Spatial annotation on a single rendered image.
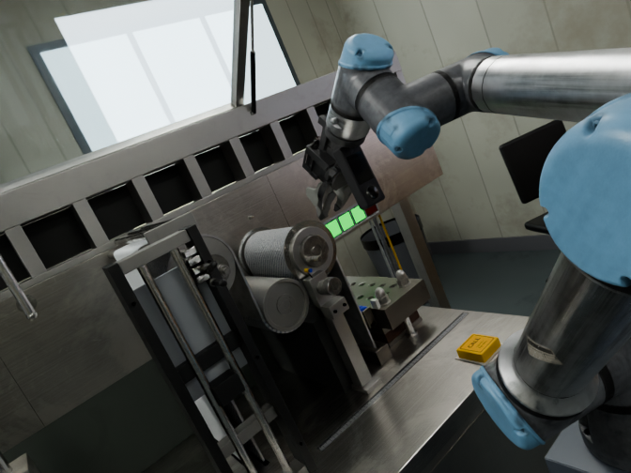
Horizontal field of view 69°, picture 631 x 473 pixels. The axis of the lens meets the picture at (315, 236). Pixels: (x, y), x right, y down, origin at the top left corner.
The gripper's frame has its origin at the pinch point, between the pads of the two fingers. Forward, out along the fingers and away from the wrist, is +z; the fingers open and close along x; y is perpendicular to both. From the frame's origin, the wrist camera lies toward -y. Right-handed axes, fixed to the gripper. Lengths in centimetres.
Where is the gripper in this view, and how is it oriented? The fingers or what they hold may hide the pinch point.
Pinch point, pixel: (331, 212)
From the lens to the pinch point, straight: 92.6
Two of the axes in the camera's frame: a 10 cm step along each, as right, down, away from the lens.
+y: -6.6, -6.5, 3.7
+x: -7.3, 4.4, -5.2
